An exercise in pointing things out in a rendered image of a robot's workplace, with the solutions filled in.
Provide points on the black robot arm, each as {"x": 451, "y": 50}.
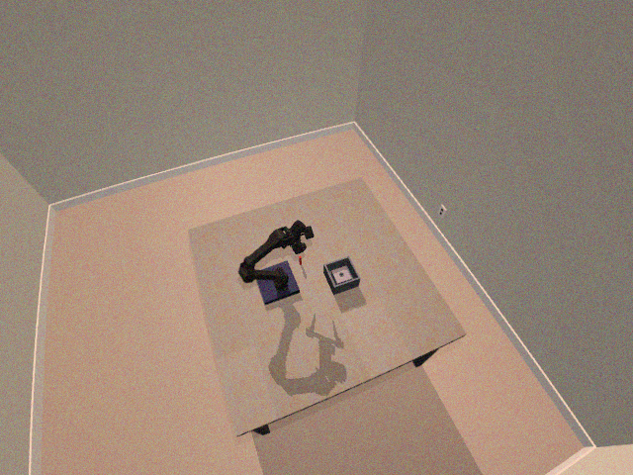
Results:
{"x": 276, "y": 239}

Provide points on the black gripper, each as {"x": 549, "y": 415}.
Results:
{"x": 308, "y": 232}

